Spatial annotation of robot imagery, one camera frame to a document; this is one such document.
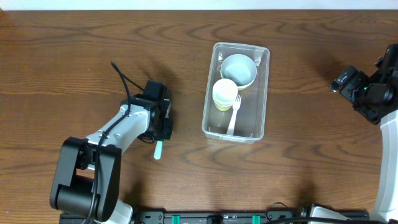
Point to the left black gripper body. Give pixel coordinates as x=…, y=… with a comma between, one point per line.
x=166, y=129

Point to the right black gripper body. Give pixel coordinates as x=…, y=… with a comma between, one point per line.
x=348, y=86

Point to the teal plastic spoon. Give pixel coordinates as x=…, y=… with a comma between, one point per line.
x=158, y=150

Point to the yellow plastic cup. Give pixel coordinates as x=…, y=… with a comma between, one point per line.
x=223, y=107

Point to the white plastic cup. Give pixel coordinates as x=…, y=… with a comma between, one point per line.
x=225, y=89

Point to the white plastic fork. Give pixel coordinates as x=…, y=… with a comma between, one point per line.
x=236, y=106

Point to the yellow plastic bowl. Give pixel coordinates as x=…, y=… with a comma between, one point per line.
x=242, y=87

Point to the grey plastic bowl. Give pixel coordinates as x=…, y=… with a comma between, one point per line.
x=239, y=68

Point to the grey-blue plastic cup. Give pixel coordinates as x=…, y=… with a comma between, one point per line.
x=222, y=103

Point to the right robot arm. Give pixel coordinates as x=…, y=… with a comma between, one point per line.
x=385, y=208

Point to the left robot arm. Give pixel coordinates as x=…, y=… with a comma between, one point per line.
x=87, y=177

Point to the clear plastic container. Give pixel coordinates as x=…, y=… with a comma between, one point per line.
x=251, y=116

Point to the black mounting rail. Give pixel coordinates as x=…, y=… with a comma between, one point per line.
x=158, y=217

